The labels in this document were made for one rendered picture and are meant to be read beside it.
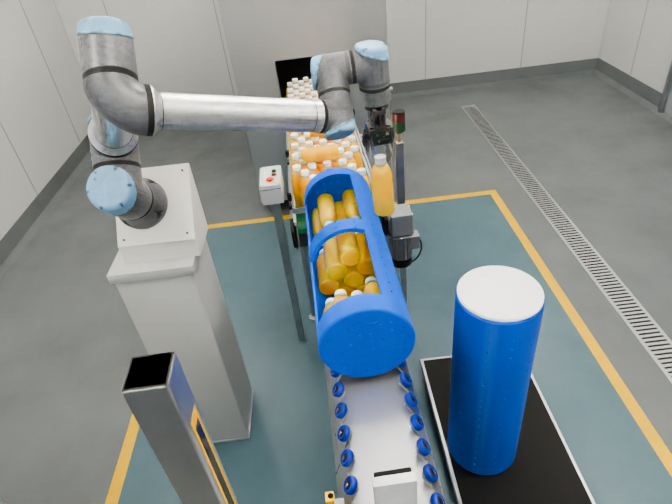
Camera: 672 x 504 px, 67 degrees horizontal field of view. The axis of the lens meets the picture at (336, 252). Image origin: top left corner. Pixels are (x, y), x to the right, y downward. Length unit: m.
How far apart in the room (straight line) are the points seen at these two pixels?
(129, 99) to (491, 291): 1.22
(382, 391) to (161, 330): 1.00
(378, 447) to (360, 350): 0.27
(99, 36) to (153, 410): 0.85
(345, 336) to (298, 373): 1.47
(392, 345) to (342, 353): 0.15
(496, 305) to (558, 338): 1.45
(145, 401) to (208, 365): 1.61
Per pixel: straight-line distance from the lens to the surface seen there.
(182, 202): 1.96
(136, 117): 1.23
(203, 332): 2.17
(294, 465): 2.58
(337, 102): 1.42
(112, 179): 1.77
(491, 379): 1.87
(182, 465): 0.82
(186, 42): 6.36
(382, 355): 1.53
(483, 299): 1.73
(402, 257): 2.61
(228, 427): 2.65
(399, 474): 1.27
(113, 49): 1.28
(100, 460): 2.94
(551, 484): 2.40
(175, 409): 0.72
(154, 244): 1.98
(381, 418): 1.54
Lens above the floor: 2.18
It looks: 36 degrees down
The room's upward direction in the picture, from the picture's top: 7 degrees counter-clockwise
